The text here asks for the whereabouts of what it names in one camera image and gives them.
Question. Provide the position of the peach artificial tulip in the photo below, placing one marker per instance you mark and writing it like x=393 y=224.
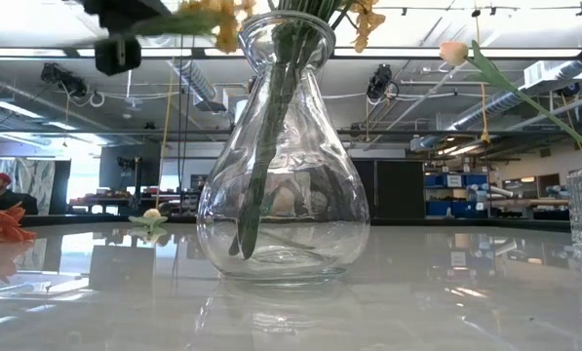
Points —
x=283 y=202
x=453 y=51
x=151 y=213

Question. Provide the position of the orange tulips bunch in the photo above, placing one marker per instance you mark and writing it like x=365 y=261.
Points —
x=5 y=226

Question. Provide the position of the large round glass vase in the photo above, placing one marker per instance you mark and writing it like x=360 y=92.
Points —
x=320 y=170

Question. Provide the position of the patterned white curtain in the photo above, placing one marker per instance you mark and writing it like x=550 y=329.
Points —
x=44 y=180

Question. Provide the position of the person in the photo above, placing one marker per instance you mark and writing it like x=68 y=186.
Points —
x=3 y=195

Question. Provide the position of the long LED light bar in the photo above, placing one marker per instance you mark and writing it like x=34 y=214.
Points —
x=402 y=52

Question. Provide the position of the black cabinet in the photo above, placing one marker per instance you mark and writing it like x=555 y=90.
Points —
x=402 y=185

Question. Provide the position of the blue storage bin shelf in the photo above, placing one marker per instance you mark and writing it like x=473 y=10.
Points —
x=437 y=180

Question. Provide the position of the silver spiral air duct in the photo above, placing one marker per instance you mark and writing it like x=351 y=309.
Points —
x=195 y=80
x=490 y=109

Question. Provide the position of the dark wall panel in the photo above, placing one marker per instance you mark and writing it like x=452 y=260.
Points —
x=149 y=166

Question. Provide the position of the black aluminium table frame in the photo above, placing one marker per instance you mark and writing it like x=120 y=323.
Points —
x=534 y=225

